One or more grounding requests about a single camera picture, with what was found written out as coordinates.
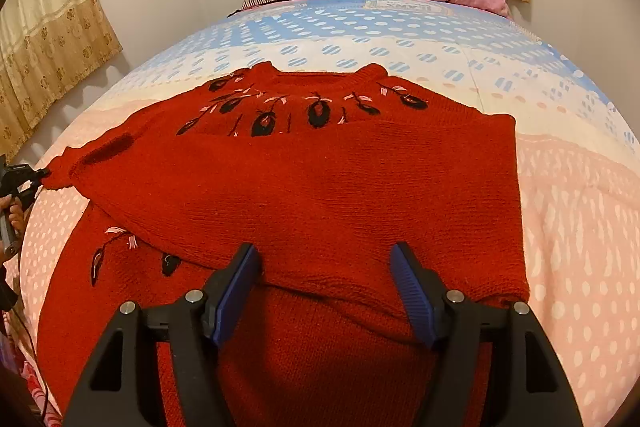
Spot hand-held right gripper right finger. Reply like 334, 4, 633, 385
390, 242, 583, 427

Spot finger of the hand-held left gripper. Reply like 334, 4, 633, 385
27, 163, 55, 204

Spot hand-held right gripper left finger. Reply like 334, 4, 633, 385
62, 242, 263, 427

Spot red knit sweater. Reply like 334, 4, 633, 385
37, 61, 531, 427

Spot person's left hand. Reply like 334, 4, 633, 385
0, 196, 25, 264

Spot dotted pastel blanket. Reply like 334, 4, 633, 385
10, 0, 640, 427

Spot black cable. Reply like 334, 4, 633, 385
9, 299, 53, 420

